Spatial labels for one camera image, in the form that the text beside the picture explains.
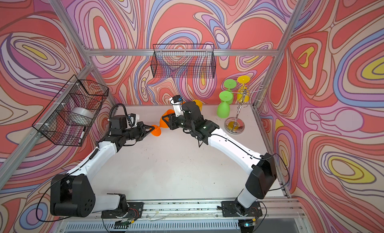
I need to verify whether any black wire basket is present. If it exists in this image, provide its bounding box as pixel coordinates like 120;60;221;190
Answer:
32;75;109;147
151;43;216;79

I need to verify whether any green wine glass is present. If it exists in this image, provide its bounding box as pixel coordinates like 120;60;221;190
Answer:
224;79;237;104
217;91;233;118

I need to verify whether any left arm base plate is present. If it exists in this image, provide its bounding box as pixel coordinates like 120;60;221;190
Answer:
102;202;144;220

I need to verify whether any silver tape roll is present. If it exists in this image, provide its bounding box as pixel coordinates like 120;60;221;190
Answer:
69;107;94;126

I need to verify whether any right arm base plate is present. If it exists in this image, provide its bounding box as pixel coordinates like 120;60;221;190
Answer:
218;201;263;219

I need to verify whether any black marker pen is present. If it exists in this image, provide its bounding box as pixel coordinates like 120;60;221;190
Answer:
78;129;85;146

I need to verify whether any back black wire basket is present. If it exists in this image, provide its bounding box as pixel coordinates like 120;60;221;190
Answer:
151;43;216;79

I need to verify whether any left black wire basket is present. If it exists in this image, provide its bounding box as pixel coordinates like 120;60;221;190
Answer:
32;75;109;147

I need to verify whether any right green wine glass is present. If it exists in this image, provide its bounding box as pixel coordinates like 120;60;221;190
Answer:
224;79;237;104

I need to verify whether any chrome wine glass rack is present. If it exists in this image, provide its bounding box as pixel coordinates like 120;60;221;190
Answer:
225;85;264;134

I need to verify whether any yellow wine glass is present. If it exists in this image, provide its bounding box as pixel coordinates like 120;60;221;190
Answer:
237;75;251;104
193;100;203;111

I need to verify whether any left green wine glass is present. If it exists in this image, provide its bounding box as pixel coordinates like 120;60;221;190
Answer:
217;91;233;118

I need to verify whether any orange wine glass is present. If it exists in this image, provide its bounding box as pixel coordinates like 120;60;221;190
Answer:
151;109;175;137

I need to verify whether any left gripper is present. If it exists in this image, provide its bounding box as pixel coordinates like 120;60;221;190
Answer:
121;122;155;142

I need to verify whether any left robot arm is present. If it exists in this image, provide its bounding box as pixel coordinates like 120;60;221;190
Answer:
50;112;155;219

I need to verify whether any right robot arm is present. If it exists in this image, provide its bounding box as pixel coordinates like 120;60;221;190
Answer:
162;95;277;212

